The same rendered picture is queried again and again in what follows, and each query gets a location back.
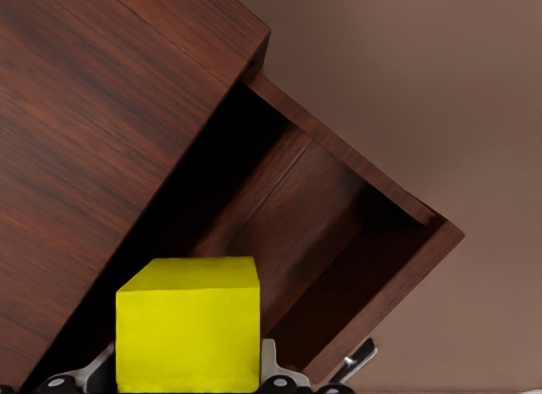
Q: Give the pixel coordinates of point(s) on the dark wooden drawer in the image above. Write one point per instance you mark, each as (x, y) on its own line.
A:
(339, 224)

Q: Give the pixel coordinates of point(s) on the dark wooden cabinet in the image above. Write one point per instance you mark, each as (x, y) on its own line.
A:
(106, 114)

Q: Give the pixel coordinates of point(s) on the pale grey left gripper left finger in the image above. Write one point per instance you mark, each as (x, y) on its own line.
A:
(86, 375)

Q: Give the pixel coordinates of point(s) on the yellow cube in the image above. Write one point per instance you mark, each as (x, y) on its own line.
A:
(188, 326)

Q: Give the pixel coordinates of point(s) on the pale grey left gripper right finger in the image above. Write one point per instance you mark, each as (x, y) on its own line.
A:
(277, 375)

